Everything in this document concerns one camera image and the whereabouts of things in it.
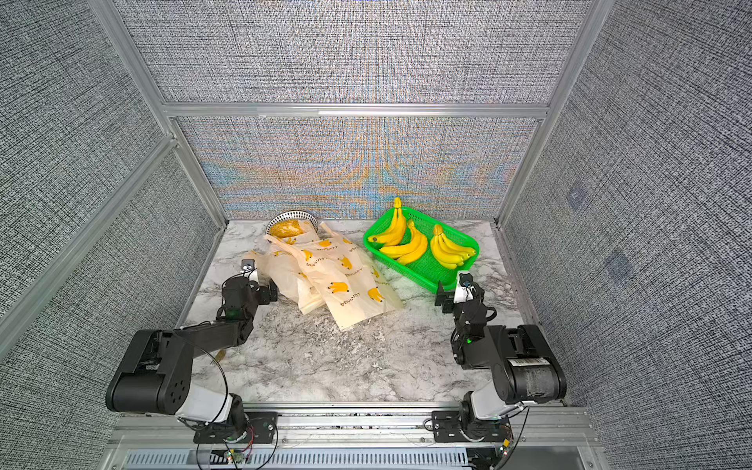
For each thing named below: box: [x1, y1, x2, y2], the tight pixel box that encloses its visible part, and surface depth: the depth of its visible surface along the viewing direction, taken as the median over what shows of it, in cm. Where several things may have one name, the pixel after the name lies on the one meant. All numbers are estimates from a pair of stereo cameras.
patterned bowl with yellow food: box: [265, 210, 320, 238], surface depth 112 cm
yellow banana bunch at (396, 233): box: [368, 196, 407, 246], surface depth 112 cm
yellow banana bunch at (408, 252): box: [378, 220, 428, 266], surface depth 106 cm
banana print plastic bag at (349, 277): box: [265, 222, 405, 330], surface depth 88 cm
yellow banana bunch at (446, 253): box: [430, 224, 477, 270], surface depth 105 cm
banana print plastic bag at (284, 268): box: [244, 235, 326, 315], surface depth 86 cm
